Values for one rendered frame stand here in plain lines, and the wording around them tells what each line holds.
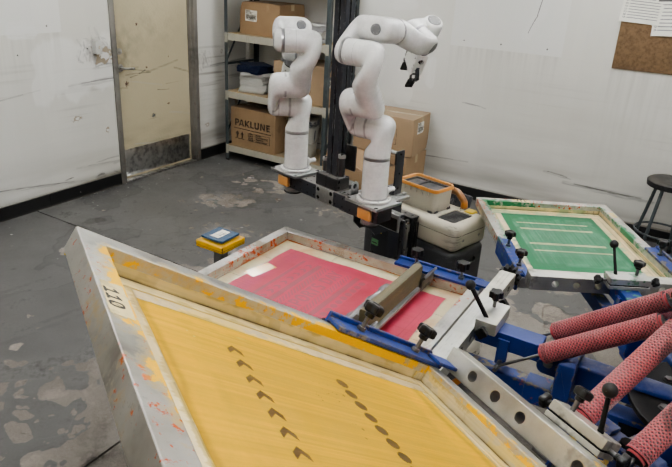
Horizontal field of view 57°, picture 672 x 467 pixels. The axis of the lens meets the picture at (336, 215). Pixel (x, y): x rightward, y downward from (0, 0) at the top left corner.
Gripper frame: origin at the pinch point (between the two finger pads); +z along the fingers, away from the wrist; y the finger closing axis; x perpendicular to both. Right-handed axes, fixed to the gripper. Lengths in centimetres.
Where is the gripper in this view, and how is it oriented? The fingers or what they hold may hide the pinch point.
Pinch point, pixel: (406, 76)
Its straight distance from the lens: 252.0
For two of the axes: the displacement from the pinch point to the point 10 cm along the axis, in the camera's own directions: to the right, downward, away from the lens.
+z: -2.6, 5.2, 8.1
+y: -1.5, -8.5, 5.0
